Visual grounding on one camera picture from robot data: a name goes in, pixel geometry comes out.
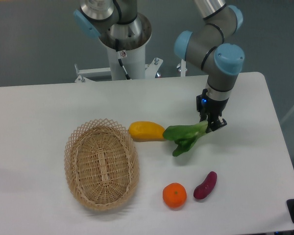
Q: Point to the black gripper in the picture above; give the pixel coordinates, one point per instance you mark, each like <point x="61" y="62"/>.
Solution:
<point x="211" y="109"/>

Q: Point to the green leafy vegetable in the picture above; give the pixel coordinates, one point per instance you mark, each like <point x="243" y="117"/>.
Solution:
<point x="185" y="136"/>

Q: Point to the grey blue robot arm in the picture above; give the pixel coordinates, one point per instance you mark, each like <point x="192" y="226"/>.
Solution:
<point x="124" y="31"/>

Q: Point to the yellow mango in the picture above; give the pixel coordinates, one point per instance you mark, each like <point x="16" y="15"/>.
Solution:
<point x="146" y="131"/>

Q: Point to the purple sweet potato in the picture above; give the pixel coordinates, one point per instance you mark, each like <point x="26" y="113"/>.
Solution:
<point x="206" y="187"/>

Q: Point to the orange tangerine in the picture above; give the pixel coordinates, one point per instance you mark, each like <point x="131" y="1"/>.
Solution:
<point x="174" y="195"/>

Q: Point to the woven wicker basket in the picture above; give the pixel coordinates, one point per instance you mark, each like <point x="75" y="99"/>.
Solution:
<point x="101" y="165"/>

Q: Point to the white metal base frame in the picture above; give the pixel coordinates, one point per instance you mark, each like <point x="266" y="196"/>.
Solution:
<point x="104" y="74"/>

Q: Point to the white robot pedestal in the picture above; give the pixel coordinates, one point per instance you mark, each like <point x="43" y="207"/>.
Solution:
<point x="133" y="61"/>

